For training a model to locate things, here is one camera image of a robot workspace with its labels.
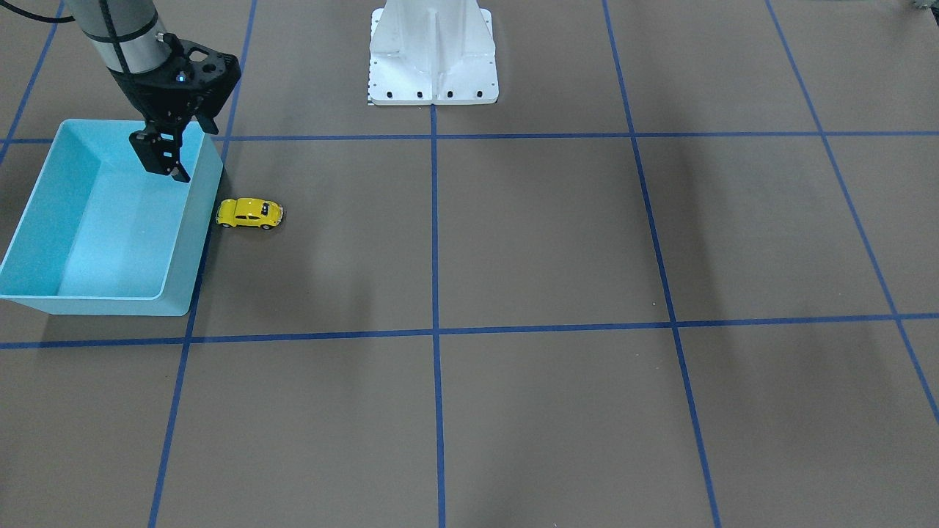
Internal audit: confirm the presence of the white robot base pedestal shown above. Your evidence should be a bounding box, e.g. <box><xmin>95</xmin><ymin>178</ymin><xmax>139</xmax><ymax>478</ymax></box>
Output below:
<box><xmin>367</xmin><ymin>1</ymin><xmax>500</xmax><ymax>106</ymax></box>

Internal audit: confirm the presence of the yellow beetle toy car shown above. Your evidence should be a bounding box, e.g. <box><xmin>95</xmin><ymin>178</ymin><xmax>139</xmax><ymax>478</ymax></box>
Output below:
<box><xmin>214</xmin><ymin>197</ymin><xmax>285</xmax><ymax>230</ymax></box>

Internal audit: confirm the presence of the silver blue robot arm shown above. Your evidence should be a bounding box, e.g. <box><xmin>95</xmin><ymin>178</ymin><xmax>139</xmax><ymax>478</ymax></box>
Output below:
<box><xmin>66</xmin><ymin>1</ymin><xmax>241</xmax><ymax>183</ymax></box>

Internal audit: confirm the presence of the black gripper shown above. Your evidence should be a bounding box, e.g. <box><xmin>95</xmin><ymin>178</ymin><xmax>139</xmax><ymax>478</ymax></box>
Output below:
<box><xmin>114</xmin><ymin>33</ymin><xmax>241</xmax><ymax>183</ymax></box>

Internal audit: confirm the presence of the light blue plastic bin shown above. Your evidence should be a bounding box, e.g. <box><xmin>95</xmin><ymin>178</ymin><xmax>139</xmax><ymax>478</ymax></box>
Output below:
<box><xmin>1</xmin><ymin>118</ymin><xmax>224</xmax><ymax>315</ymax></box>

